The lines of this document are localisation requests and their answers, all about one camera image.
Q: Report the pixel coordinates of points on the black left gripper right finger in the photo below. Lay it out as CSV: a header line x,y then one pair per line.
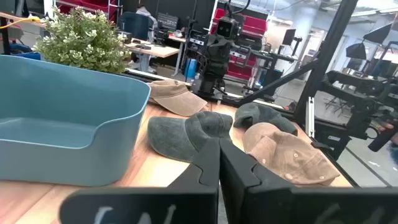
x,y
264,205

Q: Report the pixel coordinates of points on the potted green plant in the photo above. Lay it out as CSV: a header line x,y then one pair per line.
x,y
81,40

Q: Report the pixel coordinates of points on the blue plastic bin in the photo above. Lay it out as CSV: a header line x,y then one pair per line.
x,y
62,161

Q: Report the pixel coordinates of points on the person's hand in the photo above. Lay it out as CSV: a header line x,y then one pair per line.
x,y
388,126

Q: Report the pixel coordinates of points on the person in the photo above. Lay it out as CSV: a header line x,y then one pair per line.
x,y
144,12

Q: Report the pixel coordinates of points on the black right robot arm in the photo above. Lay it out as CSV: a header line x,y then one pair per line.
x,y
208,86

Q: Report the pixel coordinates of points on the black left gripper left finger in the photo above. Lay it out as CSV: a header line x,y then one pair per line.
x,y
186,205

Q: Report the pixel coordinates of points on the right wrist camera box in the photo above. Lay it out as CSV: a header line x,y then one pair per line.
x,y
227,28

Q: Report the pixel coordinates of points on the blue office chair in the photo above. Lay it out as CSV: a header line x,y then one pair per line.
x,y
133,25

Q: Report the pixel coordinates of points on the wooden desk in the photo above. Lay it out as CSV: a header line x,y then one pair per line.
x,y
158,50

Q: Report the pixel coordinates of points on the black softbox light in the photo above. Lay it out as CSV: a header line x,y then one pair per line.
x,y
377,33
356,52

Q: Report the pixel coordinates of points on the blue barrel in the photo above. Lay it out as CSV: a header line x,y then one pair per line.
x,y
190,68

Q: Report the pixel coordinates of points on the silver aluminium bracket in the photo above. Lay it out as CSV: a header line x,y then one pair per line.
x,y
310,118

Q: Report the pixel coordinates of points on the red storage shelves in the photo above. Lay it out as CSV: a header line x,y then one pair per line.
x,y
255,26

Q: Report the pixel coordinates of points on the black handheld tool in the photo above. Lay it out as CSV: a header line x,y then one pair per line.
x,y
377,143

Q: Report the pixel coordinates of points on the small black monitor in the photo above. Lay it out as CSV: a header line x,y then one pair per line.
x,y
288,36

